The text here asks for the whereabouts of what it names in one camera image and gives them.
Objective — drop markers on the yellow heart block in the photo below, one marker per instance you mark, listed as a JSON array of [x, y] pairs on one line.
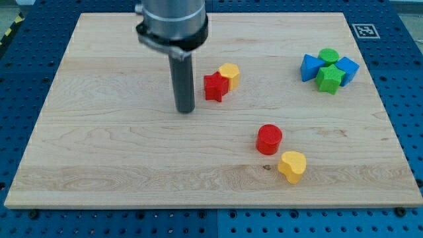
[[292, 164]]

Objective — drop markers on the red star block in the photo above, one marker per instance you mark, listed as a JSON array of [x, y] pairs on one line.
[[215, 86]]

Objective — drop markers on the yellow hexagon block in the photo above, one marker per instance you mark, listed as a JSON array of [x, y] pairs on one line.
[[232, 72]]

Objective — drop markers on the red cylinder block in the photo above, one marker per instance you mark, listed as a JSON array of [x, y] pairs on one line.
[[268, 139]]

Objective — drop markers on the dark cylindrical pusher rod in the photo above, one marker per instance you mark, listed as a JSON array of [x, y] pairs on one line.
[[183, 84]]

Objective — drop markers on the wooden board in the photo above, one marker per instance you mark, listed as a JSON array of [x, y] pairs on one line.
[[109, 136]]

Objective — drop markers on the blue triangle block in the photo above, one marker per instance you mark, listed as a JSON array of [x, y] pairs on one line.
[[310, 67]]

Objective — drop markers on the green star block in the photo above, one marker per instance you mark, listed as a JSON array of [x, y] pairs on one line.
[[329, 78]]

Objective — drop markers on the green cylinder block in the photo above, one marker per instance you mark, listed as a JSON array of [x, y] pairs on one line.
[[329, 56]]

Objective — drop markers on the blue cube block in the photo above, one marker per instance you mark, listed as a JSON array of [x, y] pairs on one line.
[[349, 67]]

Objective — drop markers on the white fiducial marker tag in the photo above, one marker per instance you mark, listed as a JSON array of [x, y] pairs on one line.
[[365, 31]]

